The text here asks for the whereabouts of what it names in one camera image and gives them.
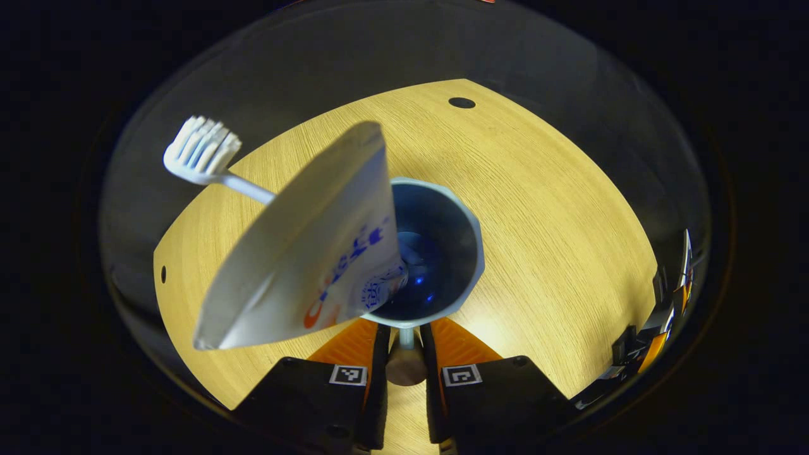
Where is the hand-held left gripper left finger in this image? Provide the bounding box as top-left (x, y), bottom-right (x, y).
top-left (237, 319), bottom-right (391, 451)

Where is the white toothpaste tube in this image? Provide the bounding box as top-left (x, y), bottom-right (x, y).
top-left (193, 121), bottom-right (408, 351)

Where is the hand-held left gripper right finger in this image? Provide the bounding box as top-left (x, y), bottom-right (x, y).
top-left (420, 318), bottom-right (576, 443)

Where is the blue cup with wooden handle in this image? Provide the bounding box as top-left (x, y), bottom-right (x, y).
top-left (363, 178), bottom-right (486, 386)

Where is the white toothbrush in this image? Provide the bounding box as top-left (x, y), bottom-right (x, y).
top-left (163, 116), bottom-right (277, 206)

